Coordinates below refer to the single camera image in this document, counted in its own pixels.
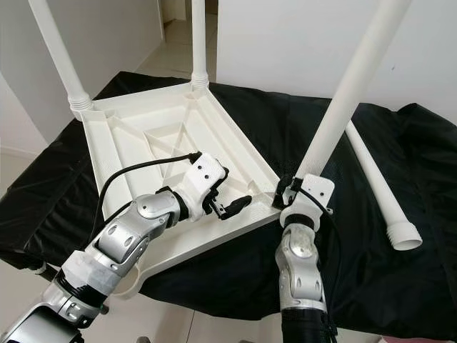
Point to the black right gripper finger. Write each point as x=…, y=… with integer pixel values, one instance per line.
x=282, y=187

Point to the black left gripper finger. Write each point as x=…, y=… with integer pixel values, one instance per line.
x=237, y=206

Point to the white plastic table leg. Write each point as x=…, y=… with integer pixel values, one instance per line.
x=357, y=78
x=57, y=50
x=200, y=43
x=396, y=221

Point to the white plastic table top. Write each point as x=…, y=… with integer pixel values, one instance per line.
x=114, y=146

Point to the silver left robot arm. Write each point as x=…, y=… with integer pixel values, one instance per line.
x=121, y=239

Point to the black fabric table cover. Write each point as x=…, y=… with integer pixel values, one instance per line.
x=364, y=286

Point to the black metal table leg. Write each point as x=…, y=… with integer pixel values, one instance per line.
x=45, y=271

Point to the pink plastic stool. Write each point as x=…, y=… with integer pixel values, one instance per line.
x=418, y=339

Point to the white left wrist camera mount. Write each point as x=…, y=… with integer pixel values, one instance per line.
x=203, y=175

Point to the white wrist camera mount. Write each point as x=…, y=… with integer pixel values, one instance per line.
x=203, y=175
x=318, y=191

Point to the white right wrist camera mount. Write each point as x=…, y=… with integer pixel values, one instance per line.
x=318, y=191

